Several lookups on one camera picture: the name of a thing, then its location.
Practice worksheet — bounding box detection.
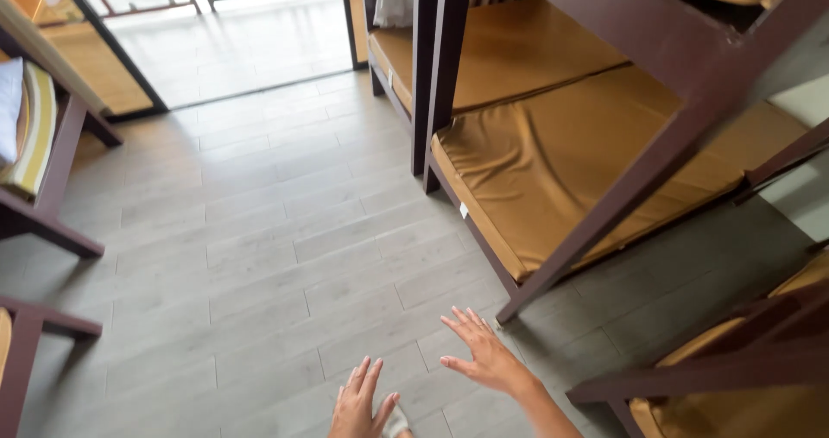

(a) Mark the person's right hand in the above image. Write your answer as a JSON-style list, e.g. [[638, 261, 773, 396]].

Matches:
[[440, 306, 540, 398]]

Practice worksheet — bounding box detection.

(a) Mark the person's left hand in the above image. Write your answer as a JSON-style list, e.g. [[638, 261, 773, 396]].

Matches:
[[328, 355, 401, 438]]

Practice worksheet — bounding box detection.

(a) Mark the person's white sock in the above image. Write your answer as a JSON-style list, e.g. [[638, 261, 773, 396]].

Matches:
[[382, 396, 411, 438]]

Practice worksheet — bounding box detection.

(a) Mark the striped yellow white mattress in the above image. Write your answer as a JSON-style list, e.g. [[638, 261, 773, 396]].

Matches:
[[0, 61, 59, 200]]

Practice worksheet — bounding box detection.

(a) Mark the black framed glass sliding door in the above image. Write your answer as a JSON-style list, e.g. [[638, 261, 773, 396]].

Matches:
[[0, 0, 171, 123]]

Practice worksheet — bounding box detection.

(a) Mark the pale blue pillow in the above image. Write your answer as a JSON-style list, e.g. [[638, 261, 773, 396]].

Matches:
[[0, 57, 25, 167]]

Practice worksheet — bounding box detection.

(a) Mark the dark brown bunk bed frame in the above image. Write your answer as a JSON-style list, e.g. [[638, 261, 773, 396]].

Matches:
[[361, 0, 443, 177], [0, 0, 124, 259], [0, 295, 103, 438], [422, 0, 829, 325], [566, 240, 829, 438]]

